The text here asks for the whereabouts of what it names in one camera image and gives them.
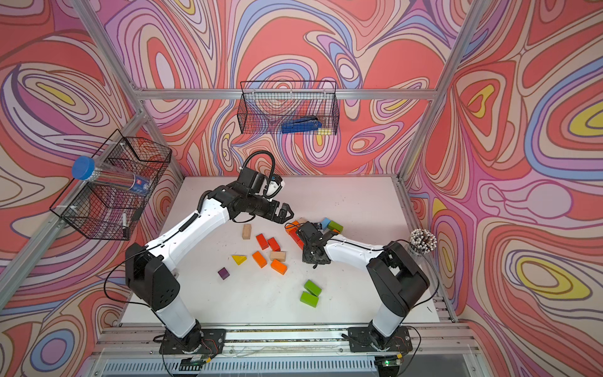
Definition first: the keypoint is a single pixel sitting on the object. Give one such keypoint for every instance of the wire basket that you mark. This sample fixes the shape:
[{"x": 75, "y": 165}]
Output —
[
  {"x": 95, "y": 211},
  {"x": 265, "y": 104}
]

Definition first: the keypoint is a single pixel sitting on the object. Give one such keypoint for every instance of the red block right pair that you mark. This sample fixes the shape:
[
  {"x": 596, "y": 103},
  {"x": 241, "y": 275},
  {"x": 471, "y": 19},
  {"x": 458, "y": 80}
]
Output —
[{"x": 273, "y": 244}]

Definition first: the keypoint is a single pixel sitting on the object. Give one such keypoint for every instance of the red block pair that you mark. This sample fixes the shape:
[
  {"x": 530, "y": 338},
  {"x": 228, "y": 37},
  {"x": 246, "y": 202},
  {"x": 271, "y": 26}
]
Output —
[
  {"x": 273, "y": 244},
  {"x": 262, "y": 241}
]

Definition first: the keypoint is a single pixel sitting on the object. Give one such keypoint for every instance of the left wire basket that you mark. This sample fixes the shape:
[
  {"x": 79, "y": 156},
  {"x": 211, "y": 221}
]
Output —
[{"x": 95, "y": 211}]

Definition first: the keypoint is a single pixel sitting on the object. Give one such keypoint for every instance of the natural wood block left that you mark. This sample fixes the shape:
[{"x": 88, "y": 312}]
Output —
[{"x": 247, "y": 229}]

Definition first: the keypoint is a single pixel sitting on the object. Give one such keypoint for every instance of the green block top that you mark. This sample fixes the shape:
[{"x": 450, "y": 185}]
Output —
[{"x": 335, "y": 227}]

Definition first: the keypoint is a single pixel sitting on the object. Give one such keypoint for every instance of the purple cube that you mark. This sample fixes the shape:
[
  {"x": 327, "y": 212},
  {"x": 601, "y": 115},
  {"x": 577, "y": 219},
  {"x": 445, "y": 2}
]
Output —
[{"x": 223, "y": 273}]

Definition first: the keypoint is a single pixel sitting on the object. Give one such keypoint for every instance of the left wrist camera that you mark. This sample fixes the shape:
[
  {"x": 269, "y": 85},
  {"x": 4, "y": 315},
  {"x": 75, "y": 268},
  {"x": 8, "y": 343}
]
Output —
[{"x": 274, "y": 186}]

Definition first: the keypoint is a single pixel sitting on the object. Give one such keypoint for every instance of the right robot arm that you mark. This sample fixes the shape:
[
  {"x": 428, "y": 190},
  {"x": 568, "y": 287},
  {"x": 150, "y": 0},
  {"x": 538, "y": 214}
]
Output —
[{"x": 398, "y": 280}]

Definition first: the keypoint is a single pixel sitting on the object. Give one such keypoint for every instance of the green block lower row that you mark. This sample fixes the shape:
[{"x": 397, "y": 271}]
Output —
[{"x": 309, "y": 299}]

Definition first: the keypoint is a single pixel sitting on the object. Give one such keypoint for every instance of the clear bottle blue cap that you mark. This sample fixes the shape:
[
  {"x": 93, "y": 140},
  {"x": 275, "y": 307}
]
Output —
[{"x": 89, "y": 170}]

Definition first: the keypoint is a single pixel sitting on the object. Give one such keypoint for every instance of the marker in left basket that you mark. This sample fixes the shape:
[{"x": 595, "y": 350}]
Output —
[{"x": 125, "y": 227}]

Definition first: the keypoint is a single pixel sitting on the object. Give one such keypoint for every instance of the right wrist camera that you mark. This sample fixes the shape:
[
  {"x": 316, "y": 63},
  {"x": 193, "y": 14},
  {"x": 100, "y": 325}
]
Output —
[{"x": 312, "y": 233}]

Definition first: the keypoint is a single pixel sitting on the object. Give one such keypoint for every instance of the green block row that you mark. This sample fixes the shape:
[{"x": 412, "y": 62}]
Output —
[
  {"x": 312, "y": 288},
  {"x": 309, "y": 299}
]

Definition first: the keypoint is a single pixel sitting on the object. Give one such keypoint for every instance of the yellow triangle block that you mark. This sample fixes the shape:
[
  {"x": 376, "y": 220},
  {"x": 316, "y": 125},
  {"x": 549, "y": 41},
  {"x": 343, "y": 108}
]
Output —
[{"x": 239, "y": 259}]

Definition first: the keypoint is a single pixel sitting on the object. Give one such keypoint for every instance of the orange block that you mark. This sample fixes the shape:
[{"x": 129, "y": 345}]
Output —
[
  {"x": 292, "y": 226},
  {"x": 260, "y": 259},
  {"x": 278, "y": 266}
]

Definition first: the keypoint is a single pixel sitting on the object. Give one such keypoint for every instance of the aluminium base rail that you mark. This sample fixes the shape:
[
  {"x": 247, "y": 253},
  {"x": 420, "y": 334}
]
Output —
[{"x": 444, "y": 349}]

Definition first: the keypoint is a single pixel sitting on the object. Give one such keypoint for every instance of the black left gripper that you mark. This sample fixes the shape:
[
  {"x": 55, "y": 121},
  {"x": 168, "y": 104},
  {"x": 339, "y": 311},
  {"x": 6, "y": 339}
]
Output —
[{"x": 281, "y": 217}]

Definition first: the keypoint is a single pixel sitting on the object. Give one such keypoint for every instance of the blue tool in basket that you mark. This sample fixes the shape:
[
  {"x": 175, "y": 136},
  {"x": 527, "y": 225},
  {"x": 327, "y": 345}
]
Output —
[{"x": 301, "y": 125}]

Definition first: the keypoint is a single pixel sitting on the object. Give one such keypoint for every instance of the red block small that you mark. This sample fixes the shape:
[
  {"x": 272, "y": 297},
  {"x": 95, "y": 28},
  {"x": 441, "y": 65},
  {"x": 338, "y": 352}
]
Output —
[{"x": 293, "y": 234}]

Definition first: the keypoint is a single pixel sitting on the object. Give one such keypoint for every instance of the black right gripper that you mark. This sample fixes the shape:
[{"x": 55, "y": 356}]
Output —
[{"x": 306, "y": 258}]

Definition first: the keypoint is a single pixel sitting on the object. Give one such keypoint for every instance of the rear wire basket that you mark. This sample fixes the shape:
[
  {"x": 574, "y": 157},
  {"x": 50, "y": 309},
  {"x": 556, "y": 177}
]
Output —
[{"x": 265, "y": 104}]

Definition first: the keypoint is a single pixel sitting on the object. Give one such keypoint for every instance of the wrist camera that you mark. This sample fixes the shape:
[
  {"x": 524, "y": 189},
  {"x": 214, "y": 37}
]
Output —
[
  {"x": 312, "y": 233},
  {"x": 274, "y": 186}
]

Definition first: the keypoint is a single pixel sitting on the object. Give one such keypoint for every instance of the red block left pair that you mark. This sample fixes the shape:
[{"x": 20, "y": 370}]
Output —
[{"x": 262, "y": 241}]

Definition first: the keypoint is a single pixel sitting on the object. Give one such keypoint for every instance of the cup of pencils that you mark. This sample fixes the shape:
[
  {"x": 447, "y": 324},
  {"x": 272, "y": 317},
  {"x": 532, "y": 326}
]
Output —
[{"x": 422, "y": 241}]

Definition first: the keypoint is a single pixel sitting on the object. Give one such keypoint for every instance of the green block middle row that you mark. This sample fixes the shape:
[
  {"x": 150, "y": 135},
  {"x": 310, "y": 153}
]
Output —
[{"x": 312, "y": 288}]

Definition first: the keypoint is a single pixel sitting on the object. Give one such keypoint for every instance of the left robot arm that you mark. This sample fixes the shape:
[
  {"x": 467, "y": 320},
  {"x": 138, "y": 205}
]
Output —
[{"x": 150, "y": 268}]

